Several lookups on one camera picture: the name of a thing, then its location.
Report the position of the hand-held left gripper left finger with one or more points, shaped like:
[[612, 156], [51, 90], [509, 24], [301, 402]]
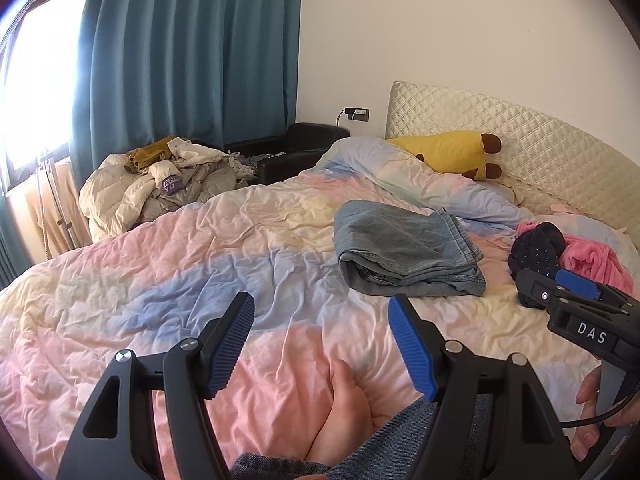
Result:
[[230, 340]]

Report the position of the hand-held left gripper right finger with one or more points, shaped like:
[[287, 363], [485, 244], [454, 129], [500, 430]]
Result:
[[410, 350]]

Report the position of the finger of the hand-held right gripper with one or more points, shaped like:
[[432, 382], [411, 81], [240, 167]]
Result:
[[535, 287], [577, 285]]

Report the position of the blue denim jeans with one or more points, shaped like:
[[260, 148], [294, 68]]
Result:
[[390, 240]]

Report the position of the person's right hand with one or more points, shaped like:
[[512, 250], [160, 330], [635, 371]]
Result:
[[587, 390]]

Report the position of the pink garment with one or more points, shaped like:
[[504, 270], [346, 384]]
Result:
[[590, 257]]

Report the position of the navy dotted garment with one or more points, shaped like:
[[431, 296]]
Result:
[[532, 252]]

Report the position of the person's denim trouser leg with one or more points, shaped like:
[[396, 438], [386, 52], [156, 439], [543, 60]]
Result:
[[390, 435]]

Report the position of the person's bare foot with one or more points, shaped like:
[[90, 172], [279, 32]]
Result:
[[345, 410]]

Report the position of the pastel tie-dye duvet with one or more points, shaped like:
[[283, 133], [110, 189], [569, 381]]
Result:
[[250, 240]]

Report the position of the cream quilted headboard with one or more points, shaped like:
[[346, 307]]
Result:
[[550, 150]]

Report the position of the grey garment with purple label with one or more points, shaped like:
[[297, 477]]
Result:
[[200, 185]]

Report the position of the yellow plush toy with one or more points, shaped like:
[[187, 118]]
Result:
[[440, 147]]

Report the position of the patterned white cloth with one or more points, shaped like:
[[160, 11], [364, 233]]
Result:
[[242, 165]]

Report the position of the cream down jacket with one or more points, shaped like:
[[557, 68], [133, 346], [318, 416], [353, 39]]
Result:
[[115, 195]]

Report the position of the white dotted garment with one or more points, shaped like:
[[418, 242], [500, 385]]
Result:
[[190, 149]]

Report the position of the black armchair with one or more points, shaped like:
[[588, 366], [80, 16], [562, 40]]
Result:
[[300, 150]]

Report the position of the mustard garment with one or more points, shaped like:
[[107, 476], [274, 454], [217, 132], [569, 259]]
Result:
[[147, 152]]

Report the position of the garment steamer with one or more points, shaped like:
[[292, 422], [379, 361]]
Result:
[[46, 220]]

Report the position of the peach ironing board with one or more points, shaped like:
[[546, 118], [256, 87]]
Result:
[[32, 220]]

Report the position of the narrow teal curtain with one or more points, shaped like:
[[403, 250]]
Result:
[[9, 240]]

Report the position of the black charger plug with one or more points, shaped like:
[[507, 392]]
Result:
[[349, 112]]

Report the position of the wide teal curtain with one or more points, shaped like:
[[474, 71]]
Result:
[[190, 50]]

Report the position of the window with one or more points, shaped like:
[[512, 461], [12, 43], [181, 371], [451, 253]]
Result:
[[40, 85]]

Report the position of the wall socket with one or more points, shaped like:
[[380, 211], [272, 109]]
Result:
[[362, 115]]

